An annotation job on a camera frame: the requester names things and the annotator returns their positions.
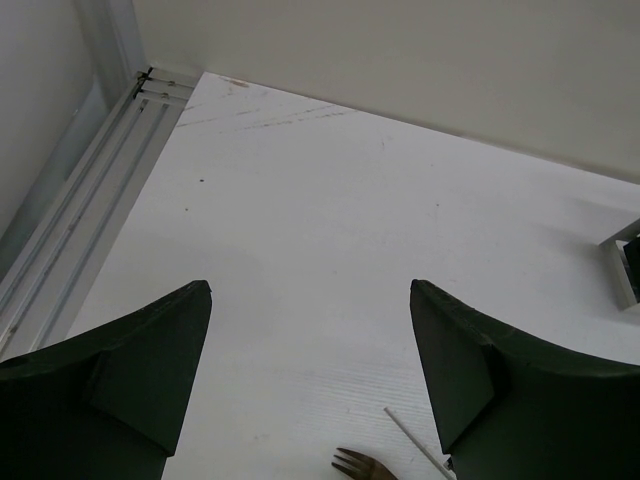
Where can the aluminium table edge rail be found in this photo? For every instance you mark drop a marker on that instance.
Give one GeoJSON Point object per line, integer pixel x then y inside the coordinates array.
{"type": "Point", "coordinates": [47, 284]}

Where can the white utensil caddy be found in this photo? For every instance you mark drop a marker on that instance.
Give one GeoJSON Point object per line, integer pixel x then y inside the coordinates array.
{"type": "Point", "coordinates": [621, 256]}

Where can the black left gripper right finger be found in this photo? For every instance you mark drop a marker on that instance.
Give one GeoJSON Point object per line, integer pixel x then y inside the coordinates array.
{"type": "Point", "coordinates": [509, 405]}

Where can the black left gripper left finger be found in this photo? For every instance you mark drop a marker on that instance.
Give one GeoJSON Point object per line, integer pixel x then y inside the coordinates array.
{"type": "Point", "coordinates": [109, 403]}

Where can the small copper three-tine fork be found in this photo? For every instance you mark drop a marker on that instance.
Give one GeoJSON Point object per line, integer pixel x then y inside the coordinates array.
{"type": "Point", "coordinates": [358, 466]}

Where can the clear chopstick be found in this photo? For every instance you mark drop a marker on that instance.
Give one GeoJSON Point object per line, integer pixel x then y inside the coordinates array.
{"type": "Point", "coordinates": [446, 474]}

